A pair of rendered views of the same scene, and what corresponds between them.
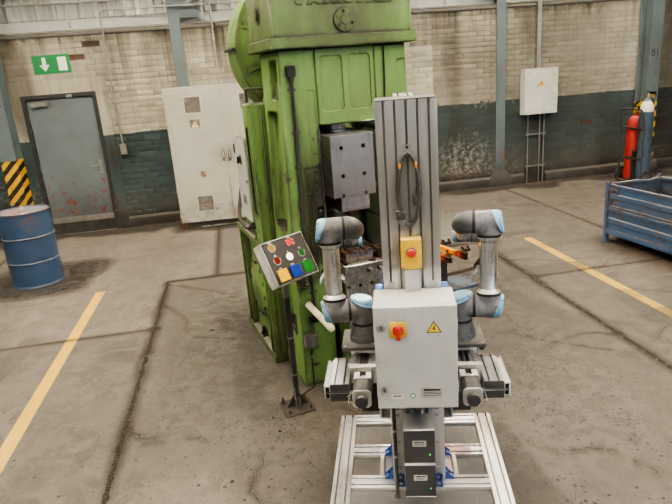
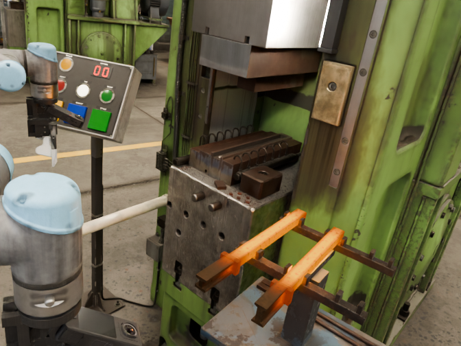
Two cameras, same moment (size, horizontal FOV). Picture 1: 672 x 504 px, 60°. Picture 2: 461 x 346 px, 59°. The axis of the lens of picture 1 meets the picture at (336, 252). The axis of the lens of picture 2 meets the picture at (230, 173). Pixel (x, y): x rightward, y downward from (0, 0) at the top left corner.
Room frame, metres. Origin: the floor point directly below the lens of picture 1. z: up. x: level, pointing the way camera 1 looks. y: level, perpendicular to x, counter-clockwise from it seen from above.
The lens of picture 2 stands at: (3.13, -1.28, 1.50)
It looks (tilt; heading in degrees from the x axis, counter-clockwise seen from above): 24 degrees down; 58
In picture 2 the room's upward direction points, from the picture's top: 8 degrees clockwise
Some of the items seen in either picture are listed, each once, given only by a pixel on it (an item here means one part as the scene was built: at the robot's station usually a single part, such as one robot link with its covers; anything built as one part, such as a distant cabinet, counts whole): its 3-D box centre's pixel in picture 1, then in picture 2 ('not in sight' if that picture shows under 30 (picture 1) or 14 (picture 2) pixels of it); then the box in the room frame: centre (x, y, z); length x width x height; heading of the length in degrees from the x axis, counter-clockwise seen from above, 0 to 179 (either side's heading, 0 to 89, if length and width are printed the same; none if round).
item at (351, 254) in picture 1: (347, 247); (248, 152); (3.94, -0.08, 0.96); 0.42 x 0.20 x 0.09; 20
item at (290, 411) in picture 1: (296, 400); (95, 296); (3.48, 0.34, 0.05); 0.22 x 0.22 x 0.09; 20
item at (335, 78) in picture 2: not in sight; (332, 93); (3.98, -0.41, 1.27); 0.09 x 0.02 x 0.17; 110
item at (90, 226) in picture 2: (319, 316); (123, 215); (3.54, 0.14, 0.62); 0.44 x 0.05 x 0.05; 20
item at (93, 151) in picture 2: (290, 334); (96, 210); (3.48, 0.34, 0.54); 0.04 x 0.04 x 1.08; 20
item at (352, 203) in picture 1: (343, 197); (264, 54); (3.94, -0.08, 1.32); 0.42 x 0.20 x 0.10; 20
